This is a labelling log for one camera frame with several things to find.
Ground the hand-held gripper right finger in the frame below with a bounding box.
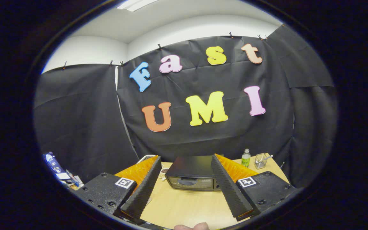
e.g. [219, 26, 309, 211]
[211, 154, 303, 222]

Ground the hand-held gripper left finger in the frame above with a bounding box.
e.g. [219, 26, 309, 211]
[75, 156, 162, 224]

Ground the black toaster oven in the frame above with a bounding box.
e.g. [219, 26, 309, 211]
[165, 156, 221, 191]

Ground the white bread toaster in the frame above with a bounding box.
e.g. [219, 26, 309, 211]
[137, 155, 156, 164]

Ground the green label plastic bottle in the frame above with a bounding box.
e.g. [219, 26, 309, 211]
[241, 149, 251, 168]

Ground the black backdrop cloth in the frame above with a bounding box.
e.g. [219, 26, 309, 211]
[33, 24, 339, 189]

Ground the blue printed packaging clutter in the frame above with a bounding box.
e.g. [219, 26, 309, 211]
[42, 152, 84, 191]

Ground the row of cloth clips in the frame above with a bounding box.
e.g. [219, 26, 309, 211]
[63, 32, 268, 69]

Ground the ceiling light panel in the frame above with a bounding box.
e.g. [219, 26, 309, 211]
[117, 0, 161, 12]

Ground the wire mesh holder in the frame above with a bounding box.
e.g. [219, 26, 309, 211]
[254, 153, 268, 169]

